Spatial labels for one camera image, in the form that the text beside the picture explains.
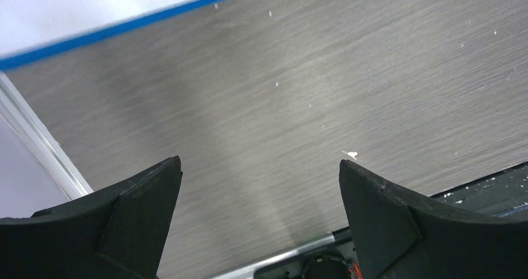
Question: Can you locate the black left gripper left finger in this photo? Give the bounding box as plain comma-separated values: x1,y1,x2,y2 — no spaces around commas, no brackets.
1,156,182,278

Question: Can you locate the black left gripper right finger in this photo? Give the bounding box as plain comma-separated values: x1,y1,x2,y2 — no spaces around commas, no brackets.
339,160,527,278

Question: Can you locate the blue framed whiteboard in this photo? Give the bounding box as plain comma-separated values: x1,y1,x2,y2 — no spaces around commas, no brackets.
1,0,221,71

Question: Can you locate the aluminium frame rail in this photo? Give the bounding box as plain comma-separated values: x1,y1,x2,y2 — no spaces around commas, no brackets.
1,73,93,200

